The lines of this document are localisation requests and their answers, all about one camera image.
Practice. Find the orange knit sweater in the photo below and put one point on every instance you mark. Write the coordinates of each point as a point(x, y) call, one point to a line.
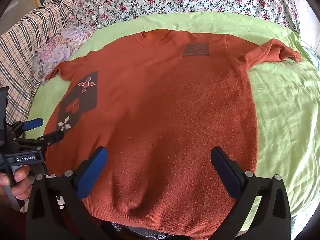
point(162, 110)

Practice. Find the green bedsheet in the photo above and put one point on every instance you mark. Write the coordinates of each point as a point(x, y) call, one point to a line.
point(280, 100)

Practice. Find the dark cloth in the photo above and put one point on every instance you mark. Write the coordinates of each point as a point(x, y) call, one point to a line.
point(155, 233)

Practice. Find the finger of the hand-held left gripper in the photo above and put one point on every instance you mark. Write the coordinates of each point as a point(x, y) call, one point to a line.
point(53, 138)
point(33, 123)

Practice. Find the plaid blanket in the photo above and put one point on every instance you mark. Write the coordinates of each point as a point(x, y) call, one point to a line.
point(25, 40)

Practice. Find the person's left hand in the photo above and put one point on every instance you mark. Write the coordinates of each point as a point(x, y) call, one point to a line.
point(21, 185)

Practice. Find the pale floral frilled pillow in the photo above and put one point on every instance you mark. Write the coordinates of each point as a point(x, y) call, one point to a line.
point(58, 47)

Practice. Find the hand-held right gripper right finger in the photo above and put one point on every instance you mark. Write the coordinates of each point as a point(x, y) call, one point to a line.
point(225, 170)

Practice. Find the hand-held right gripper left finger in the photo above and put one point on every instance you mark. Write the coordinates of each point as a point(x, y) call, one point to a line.
point(92, 171)

